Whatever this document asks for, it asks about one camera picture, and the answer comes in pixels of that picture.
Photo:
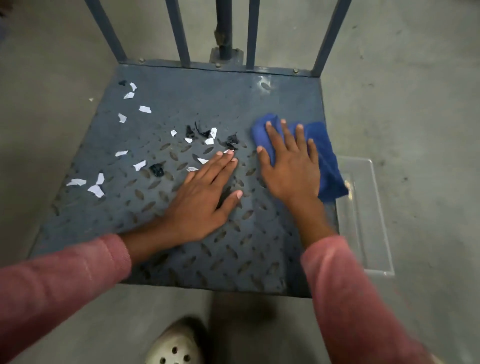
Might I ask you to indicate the person's right hand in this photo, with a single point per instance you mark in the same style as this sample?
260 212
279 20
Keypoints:
294 172

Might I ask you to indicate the person's left hand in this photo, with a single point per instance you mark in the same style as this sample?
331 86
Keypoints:
195 210

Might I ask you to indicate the blue cleaning cloth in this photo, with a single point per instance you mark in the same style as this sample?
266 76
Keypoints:
330 165

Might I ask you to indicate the person's left forearm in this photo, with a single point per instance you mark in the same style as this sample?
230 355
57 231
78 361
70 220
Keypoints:
56 273

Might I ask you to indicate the person's right forearm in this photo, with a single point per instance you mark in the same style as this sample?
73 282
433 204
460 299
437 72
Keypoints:
345 292

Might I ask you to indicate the person's left white clog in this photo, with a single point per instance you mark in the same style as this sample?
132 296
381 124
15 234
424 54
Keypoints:
176 345

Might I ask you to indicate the clear plastic container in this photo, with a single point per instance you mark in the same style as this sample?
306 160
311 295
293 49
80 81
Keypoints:
367 225

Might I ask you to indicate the scattered white paper scraps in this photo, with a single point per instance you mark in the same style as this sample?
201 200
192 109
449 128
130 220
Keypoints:
95 190

